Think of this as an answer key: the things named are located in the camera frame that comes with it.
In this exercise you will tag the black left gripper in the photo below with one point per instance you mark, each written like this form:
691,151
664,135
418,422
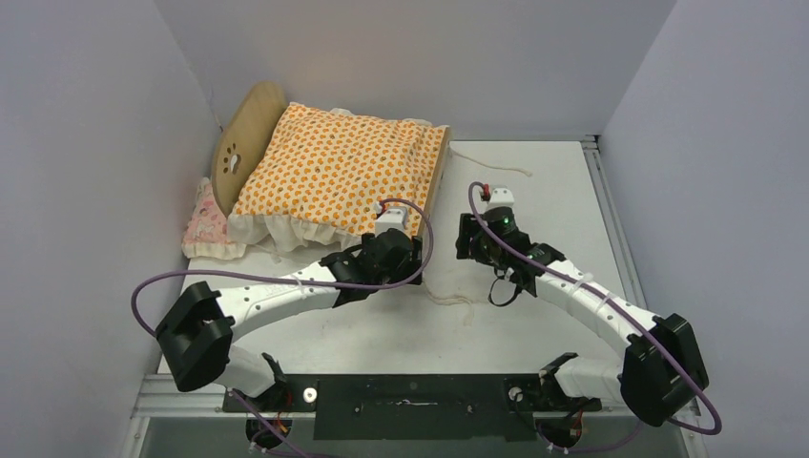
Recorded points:
409,266

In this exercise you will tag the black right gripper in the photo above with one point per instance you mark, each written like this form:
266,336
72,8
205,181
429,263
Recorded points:
471,228

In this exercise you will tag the orange patterned bed cushion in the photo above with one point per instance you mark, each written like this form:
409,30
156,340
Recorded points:
322,173

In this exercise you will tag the wooden pet bed frame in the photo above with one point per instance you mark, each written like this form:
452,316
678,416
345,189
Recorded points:
243,142

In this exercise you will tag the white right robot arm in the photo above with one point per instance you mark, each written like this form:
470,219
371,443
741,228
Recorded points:
660,368

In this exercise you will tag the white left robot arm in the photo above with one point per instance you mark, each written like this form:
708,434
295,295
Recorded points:
199,334

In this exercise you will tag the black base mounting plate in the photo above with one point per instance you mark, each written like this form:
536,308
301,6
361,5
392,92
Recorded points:
421,406

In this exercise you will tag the pink frilled small pillow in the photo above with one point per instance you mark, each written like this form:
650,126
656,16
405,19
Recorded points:
206,232

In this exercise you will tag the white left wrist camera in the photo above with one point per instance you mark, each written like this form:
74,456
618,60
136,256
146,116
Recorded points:
389,217

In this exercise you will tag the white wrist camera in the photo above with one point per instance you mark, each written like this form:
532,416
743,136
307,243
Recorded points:
389,217
496,196

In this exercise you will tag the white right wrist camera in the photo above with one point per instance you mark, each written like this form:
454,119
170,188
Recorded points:
496,196

